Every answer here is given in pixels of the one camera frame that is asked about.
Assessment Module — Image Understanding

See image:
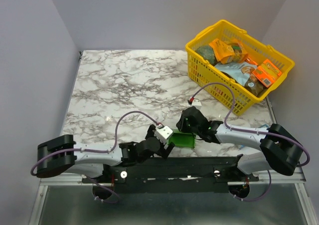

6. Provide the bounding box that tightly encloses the green paper box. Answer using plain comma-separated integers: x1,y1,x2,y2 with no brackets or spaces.
168,129,195,149

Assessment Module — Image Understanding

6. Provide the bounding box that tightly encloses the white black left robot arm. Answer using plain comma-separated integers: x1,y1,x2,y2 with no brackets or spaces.
31,125,175,183

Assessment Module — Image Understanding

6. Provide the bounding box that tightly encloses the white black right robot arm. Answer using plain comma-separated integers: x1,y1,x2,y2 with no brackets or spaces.
176,106,303,181

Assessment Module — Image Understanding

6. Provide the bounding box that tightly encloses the orange cracker box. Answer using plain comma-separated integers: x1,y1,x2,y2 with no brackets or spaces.
253,59,282,88

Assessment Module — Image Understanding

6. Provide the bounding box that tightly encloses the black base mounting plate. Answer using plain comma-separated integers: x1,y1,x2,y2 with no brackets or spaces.
95,157,259,194

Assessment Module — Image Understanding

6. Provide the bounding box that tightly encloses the yellow plastic shopping basket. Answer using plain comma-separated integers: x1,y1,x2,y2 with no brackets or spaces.
185,19,295,116

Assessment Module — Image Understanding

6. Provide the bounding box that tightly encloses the light blue snack bag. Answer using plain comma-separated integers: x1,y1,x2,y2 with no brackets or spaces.
215,62,257,88

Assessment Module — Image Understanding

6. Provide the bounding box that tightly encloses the teal small card packet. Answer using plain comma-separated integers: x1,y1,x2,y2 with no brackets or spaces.
258,124,269,128

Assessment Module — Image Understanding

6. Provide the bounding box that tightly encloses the orange snack bag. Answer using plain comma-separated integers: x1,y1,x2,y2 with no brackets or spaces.
209,38,248,64

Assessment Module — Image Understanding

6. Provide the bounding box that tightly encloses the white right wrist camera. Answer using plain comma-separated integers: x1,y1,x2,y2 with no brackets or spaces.
187,97,202,110

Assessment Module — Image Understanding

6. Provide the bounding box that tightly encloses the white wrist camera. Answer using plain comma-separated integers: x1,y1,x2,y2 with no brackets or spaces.
154,125,173,145
187,97,202,110

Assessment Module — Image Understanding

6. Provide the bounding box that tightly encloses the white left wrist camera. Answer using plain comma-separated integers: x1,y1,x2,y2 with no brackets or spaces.
154,125,173,145

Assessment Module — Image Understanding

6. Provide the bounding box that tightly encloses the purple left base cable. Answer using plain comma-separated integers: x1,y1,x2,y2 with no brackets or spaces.
86,175,121,205

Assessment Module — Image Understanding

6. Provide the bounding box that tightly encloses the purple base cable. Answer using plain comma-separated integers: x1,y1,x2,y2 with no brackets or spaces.
86,175,121,205
233,170,272,202

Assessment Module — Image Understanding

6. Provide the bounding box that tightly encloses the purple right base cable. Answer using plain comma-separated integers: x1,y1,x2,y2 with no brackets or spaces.
233,170,272,202

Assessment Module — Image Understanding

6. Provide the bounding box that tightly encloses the aluminium frame rail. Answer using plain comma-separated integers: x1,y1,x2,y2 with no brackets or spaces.
39,168,306,186

